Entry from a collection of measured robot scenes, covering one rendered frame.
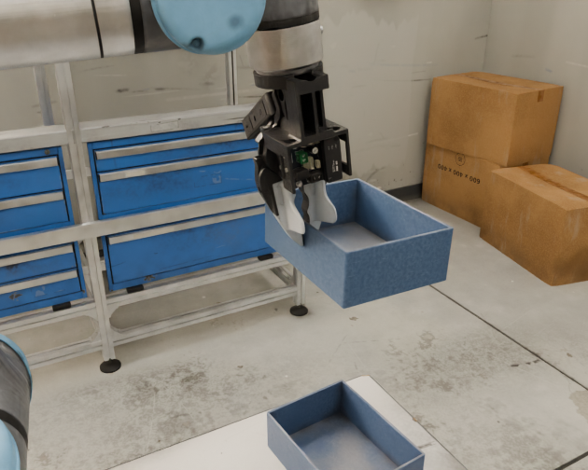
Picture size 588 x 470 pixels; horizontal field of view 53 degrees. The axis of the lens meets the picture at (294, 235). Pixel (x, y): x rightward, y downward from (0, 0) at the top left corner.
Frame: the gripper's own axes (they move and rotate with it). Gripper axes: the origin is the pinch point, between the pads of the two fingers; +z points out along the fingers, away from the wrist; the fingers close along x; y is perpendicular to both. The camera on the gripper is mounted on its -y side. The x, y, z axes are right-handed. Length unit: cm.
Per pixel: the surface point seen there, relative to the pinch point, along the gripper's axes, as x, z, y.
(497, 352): 112, 129, -79
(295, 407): -1.2, 36.2, -9.5
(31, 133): -26, 15, -138
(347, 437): 5.2, 42.5, -4.6
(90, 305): -26, 79, -136
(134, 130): 5, 22, -138
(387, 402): 16.1, 44.5, -9.2
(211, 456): -15.9, 39.9, -11.1
